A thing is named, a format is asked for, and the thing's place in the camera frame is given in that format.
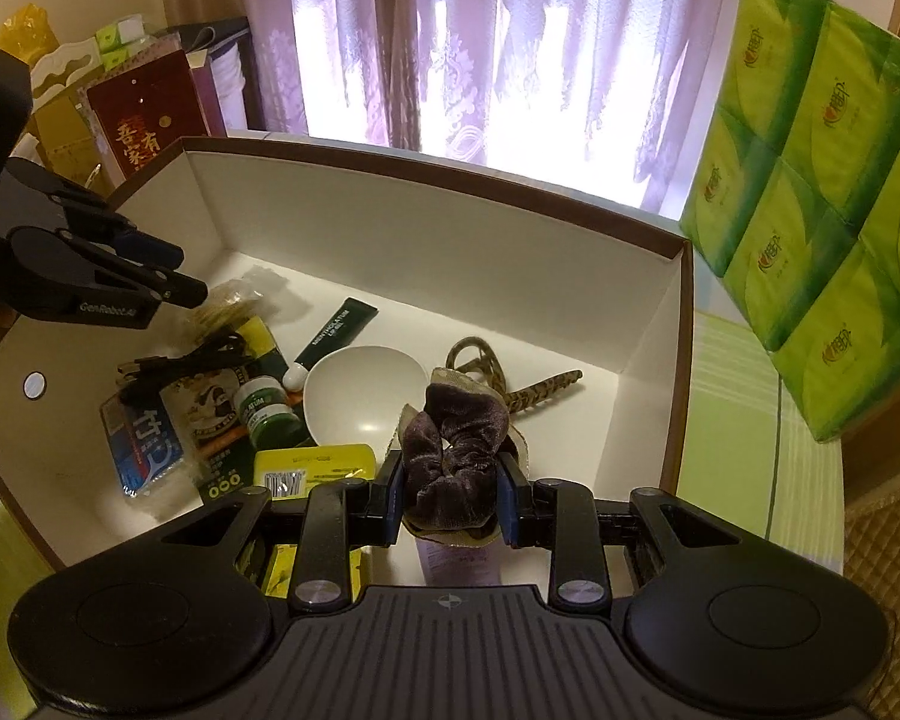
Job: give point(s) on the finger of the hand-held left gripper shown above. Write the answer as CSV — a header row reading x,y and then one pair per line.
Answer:
x,y
154,246
120,285

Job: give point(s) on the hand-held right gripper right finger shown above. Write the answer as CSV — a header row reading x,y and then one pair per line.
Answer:
x,y
504,491

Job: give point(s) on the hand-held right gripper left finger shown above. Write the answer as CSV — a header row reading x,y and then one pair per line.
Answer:
x,y
394,480

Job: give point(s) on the brown velvet scrunchie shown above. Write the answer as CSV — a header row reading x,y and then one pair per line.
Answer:
x,y
450,465

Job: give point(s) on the yellow snack packet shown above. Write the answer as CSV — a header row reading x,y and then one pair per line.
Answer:
x,y
322,457

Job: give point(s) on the purple cream tube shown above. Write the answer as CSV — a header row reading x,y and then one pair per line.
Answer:
x,y
461,562

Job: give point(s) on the white ceramic spoon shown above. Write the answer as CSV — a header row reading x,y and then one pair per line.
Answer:
x,y
367,390

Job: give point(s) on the small clear plastic packet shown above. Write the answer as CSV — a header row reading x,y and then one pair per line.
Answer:
x,y
229,304

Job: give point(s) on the small green bottle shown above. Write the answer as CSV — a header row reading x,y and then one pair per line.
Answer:
x,y
266,412

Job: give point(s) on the green yellow packet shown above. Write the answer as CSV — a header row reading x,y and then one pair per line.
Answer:
x,y
266,341

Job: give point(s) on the round panda sticker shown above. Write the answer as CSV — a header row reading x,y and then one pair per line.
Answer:
x,y
206,405

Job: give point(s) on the dark green lip balm tube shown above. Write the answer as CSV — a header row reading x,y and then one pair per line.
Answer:
x,y
334,330

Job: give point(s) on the clear floss pick pack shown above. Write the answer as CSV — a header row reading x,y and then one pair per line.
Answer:
x,y
146,450

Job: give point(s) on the green card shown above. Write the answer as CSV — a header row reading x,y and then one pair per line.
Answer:
x,y
225,480

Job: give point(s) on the brown storage box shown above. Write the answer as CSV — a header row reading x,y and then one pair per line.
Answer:
x,y
495,255

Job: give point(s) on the checked cloth covered desktop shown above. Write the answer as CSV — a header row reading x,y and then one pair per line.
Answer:
x,y
735,427

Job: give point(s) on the brown cardboard box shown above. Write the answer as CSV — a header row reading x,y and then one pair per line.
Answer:
x,y
64,127

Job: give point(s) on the white cut cardboard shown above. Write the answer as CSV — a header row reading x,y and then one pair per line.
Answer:
x,y
60,64

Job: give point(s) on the yellow plastic bag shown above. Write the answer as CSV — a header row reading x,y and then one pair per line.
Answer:
x,y
26,26

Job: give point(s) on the green tissue boxes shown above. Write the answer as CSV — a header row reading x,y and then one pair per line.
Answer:
x,y
124,31

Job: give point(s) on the black paper bag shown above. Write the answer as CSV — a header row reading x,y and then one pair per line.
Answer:
x,y
210,34

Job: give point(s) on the lilac sheer curtain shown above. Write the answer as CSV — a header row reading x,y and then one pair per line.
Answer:
x,y
495,52

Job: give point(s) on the green tissue pack bundle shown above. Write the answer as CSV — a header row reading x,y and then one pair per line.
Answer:
x,y
810,202

